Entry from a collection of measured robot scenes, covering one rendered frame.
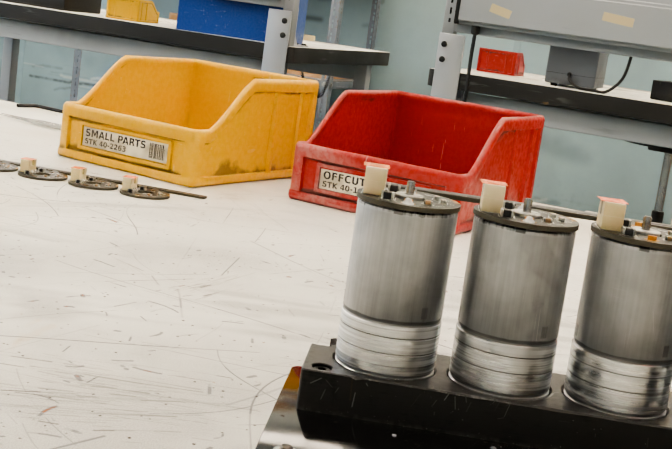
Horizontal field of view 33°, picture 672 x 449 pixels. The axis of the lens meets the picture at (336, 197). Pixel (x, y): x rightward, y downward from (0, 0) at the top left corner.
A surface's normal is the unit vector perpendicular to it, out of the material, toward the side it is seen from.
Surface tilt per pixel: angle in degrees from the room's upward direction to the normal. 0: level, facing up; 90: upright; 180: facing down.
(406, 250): 90
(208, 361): 0
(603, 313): 90
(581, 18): 90
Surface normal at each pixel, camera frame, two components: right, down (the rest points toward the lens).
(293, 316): 0.14, -0.98
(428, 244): 0.45, 0.21
